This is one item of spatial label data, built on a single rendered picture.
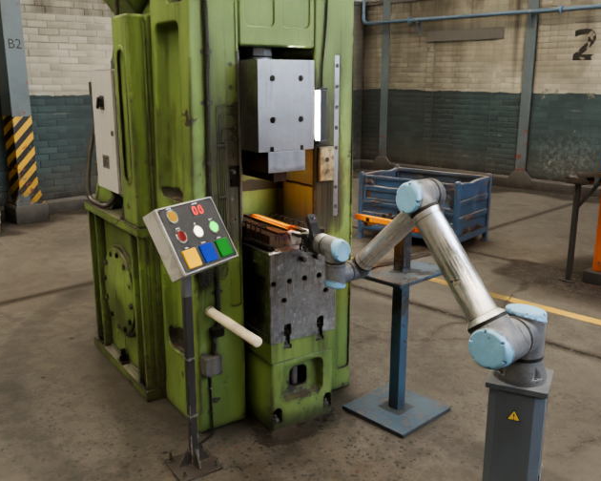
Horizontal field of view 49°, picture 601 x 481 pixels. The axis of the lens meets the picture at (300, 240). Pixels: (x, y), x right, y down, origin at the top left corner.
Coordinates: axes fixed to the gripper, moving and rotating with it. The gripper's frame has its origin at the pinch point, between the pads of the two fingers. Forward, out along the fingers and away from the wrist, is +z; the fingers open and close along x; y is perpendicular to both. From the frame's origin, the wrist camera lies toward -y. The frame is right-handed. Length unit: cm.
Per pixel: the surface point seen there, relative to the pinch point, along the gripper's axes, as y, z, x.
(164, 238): -10, -18, -72
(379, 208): 65, 268, 282
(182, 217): -15, -11, -61
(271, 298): 29.8, -3.0, -15.3
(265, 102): -58, 3, -14
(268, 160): -32.8, 3.0, -12.4
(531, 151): 40, 386, 686
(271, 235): 1.9, 3.9, -10.8
